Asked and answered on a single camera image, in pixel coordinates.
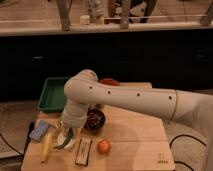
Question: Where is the orange bowl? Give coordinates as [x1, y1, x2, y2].
[99, 78, 120, 86]

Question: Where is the white paper cup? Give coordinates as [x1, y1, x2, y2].
[56, 131, 75, 149]

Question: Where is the white cup on shelf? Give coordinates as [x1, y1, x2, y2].
[80, 15, 90, 25]

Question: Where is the yellow corn cob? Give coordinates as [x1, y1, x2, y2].
[41, 133, 52, 163]

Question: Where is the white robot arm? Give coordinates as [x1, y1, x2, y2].
[61, 69, 213, 171]

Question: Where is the green plastic tray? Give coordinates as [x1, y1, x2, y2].
[37, 77, 68, 113]

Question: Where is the blue sponge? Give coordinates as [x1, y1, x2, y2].
[29, 120, 50, 142]

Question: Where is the dark bowl with beans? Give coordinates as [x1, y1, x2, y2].
[84, 109, 105, 131]

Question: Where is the brown rectangular box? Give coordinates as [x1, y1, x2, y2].
[75, 138, 92, 166]

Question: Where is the black cable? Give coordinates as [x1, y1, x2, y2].
[169, 134, 208, 171]

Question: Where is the orange tomato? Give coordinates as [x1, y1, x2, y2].
[97, 139, 111, 154]

